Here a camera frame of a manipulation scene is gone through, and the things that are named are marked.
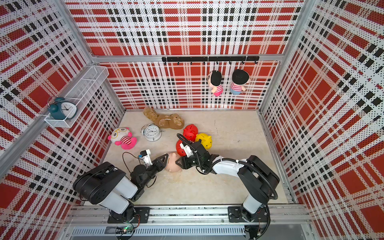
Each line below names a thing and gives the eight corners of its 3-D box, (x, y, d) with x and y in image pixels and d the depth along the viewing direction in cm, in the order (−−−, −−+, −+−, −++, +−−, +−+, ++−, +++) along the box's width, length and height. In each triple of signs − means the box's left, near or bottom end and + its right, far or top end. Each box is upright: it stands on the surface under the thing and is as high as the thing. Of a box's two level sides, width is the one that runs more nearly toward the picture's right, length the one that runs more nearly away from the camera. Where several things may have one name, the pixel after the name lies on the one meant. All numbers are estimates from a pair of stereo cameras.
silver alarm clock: (140, 141, 104) (138, 137, 100) (145, 127, 112) (143, 123, 108) (160, 141, 104) (158, 137, 100) (163, 127, 112) (161, 123, 108)
